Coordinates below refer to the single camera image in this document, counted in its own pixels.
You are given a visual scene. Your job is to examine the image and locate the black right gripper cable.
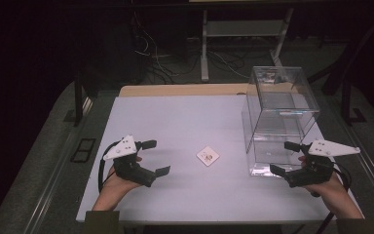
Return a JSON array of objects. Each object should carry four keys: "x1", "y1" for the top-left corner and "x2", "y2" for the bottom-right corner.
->
[{"x1": 310, "y1": 165, "x2": 353, "y2": 234}]

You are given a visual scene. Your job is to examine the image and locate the person's right hand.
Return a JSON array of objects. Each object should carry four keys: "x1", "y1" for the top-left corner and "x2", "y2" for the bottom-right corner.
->
[{"x1": 297, "y1": 155, "x2": 348, "y2": 205}]

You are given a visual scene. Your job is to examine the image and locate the clear acrylic box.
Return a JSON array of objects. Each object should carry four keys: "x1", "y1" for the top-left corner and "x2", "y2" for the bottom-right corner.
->
[{"x1": 241, "y1": 65, "x2": 321, "y2": 178}]

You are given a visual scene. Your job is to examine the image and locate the grey metal stand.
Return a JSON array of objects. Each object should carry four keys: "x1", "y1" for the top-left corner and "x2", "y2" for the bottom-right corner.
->
[{"x1": 200, "y1": 7, "x2": 296, "y2": 83}]

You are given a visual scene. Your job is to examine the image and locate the black stand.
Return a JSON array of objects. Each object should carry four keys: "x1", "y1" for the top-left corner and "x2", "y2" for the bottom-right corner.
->
[
  {"x1": 63, "y1": 69, "x2": 94, "y2": 128},
  {"x1": 306, "y1": 9, "x2": 374, "y2": 127}
]

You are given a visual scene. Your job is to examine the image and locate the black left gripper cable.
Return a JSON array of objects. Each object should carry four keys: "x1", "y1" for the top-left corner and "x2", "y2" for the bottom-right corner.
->
[{"x1": 97, "y1": 140, "x2": 122, "y2": 193}]

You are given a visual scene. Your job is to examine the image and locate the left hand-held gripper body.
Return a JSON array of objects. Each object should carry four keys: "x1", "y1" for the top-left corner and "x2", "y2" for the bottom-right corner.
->
[{"x1": 102, "y1": 134, "x2": 157, "y2": 188}]

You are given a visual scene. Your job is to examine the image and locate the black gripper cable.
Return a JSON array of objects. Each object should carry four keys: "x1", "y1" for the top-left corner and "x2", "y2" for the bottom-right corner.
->
[
  {"x1": 97, "y1": 140, "x2": 122, "y2": 193},
  {"x1": 310, "y1": 165, "x2": 353, "y2": 234}
]

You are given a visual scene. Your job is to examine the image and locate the wooden board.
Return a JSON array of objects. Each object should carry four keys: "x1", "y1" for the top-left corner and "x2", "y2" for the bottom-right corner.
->
[{"x1": 118, "y1": 83, "x2": 251, "y2": 98}]

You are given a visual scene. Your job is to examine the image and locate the small white square card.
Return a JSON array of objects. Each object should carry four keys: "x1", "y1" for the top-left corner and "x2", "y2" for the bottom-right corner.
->
[{"x1": 196, "y1": 145, "x2": 221, "y2": 168}]

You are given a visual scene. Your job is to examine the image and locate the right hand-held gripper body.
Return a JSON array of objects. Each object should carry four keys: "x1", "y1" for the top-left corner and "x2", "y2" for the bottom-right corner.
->
[{"x1": 283, "y1": 138, "x2": 361, "y2": 189}]

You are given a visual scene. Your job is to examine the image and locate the person's left hand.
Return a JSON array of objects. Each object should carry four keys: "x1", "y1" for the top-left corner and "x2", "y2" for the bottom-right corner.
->
[{"x1": 100, "y1": 155, "x2": 144, "y2": 203}]

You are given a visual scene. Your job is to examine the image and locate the bundle of floor cables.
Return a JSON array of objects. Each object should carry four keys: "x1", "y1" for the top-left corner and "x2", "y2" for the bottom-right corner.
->
[{"x1": 131, "y1": 11, "x2": 252, "y2": 85}]

